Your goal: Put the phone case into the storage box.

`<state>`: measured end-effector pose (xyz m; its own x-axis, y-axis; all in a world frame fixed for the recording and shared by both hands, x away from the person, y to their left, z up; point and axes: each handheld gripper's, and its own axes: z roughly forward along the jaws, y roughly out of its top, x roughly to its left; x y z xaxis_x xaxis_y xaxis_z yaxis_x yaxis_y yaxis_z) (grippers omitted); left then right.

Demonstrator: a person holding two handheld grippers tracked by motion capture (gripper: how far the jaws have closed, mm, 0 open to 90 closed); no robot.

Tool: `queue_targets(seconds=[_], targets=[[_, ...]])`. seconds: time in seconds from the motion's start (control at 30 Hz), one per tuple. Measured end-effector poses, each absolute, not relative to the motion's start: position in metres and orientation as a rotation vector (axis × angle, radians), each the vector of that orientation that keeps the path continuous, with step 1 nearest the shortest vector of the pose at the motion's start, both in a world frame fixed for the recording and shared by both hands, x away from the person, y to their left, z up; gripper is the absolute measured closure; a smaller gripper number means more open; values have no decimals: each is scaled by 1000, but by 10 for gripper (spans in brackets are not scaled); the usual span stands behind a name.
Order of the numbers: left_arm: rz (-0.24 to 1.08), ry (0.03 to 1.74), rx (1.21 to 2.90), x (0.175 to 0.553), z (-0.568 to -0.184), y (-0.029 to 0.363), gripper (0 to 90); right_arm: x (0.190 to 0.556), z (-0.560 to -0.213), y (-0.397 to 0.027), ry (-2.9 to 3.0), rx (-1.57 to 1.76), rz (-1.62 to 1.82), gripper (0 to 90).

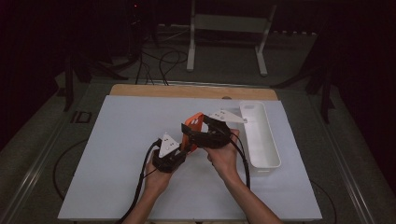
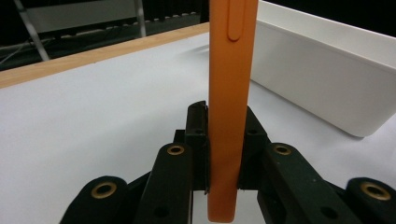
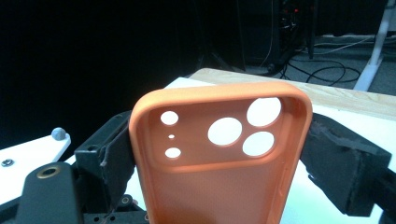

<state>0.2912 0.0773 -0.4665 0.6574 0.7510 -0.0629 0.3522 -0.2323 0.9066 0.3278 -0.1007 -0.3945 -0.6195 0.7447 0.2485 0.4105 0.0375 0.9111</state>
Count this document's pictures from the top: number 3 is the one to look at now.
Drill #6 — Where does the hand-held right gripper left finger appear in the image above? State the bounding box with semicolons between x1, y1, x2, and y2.
74;110;138;214

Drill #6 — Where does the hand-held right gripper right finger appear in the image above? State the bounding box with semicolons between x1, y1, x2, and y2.
300;112;396;217

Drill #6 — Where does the orange phone case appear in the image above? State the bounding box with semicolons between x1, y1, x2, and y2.
128;81;314;224

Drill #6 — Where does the wooden table board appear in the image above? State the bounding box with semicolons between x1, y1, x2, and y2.
188;67;396;122

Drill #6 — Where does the black equipment tower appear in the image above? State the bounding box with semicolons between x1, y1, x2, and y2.
242;0;319;75

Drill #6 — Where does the black looped floor cable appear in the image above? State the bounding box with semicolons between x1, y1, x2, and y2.
279;58;362;87

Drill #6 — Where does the white metal stand frame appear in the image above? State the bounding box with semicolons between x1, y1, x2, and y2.
353;0;396;93

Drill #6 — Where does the light thin cable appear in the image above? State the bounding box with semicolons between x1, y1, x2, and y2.
313;36;375;56

